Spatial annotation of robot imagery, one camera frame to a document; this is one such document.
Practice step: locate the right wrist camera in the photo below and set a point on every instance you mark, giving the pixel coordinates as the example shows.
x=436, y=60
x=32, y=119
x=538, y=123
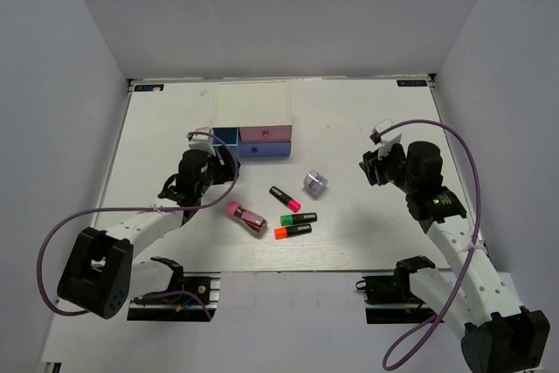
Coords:
x=385, y=138

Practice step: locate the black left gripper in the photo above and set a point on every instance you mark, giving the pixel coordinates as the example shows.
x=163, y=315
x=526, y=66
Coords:
x=225, y=173

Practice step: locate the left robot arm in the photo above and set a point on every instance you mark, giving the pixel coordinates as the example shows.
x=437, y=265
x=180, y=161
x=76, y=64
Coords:
x=102, y=273

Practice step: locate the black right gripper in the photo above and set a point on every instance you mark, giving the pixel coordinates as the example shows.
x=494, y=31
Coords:
x=373, y=165

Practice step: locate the pink highlighter marker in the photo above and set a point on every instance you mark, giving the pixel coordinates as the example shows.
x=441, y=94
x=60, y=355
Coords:
x=285, y=199

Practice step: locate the right table label sticker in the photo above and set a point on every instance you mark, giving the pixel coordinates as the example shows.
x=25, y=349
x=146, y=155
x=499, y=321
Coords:
x=412, y=83

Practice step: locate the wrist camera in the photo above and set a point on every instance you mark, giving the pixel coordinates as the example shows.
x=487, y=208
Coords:
x=385, y=138
x=202, y=140

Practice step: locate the orange highlighter marker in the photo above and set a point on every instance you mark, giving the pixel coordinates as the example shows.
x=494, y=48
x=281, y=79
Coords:
x=292, y=231

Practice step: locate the cream drawer cabinet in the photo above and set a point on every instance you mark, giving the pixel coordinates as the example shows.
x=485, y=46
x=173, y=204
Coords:
x=252, y=104

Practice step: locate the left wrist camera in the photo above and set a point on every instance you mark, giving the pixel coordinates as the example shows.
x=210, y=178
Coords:
x=202, y=140

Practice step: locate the pink drawer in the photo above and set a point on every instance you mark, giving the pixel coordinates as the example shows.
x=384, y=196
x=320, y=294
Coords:
x=277, y=133

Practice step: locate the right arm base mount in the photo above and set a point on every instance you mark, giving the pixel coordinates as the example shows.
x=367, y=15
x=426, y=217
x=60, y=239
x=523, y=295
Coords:
x=385, y=304

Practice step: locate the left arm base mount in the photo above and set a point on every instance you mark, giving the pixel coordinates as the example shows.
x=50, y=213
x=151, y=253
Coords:
x=195, y=300

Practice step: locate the table label sticker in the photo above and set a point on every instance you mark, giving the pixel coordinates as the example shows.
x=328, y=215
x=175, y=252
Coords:
x=412, y=83
x=149, y=88

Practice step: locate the green highlighter marker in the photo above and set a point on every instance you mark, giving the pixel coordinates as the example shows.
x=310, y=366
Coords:
x=297, y=219

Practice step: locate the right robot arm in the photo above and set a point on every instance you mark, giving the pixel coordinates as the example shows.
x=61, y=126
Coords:
x=497, y=333

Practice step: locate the left table label sticker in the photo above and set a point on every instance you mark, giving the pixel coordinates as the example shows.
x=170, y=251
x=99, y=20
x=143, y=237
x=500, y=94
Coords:
x=149, y=88

